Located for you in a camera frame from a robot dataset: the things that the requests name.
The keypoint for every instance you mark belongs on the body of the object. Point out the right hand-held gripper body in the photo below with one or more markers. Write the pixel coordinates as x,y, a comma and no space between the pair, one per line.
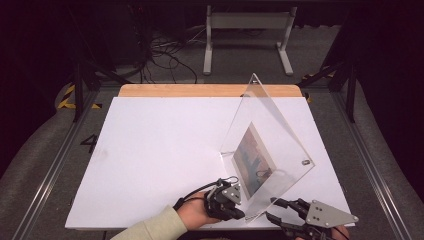
328,215

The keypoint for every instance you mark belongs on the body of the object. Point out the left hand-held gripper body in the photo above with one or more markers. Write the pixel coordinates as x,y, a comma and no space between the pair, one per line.
221,200

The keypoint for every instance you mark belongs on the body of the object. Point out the photo card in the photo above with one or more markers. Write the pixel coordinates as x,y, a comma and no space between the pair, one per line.
253,160

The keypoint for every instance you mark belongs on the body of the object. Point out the clear acrylic photo frame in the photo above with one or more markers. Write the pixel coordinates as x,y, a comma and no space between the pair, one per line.
266,116

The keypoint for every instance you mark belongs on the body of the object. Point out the person's right hand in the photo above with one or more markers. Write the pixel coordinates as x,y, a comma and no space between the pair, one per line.
340,233

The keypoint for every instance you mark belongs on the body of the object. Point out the person's left hand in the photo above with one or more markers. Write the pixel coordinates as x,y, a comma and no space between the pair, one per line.
193,211

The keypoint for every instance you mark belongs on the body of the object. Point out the white board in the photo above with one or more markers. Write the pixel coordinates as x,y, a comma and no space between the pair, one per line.
160,150

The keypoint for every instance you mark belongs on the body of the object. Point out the wooden table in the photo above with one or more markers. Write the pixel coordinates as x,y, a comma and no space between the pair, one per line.
186,90

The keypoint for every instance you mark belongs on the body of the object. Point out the black metal stand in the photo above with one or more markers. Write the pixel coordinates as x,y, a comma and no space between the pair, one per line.
350,86
79,90

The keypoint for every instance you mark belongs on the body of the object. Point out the yellow black floor tape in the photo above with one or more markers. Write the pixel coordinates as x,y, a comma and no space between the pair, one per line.
316,74
68,105

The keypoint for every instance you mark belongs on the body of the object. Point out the white metal stand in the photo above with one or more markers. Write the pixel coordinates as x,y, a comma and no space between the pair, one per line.
250,20

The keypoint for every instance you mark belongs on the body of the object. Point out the grey metal rail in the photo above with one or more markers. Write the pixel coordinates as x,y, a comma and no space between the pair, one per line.
55,166
373,166

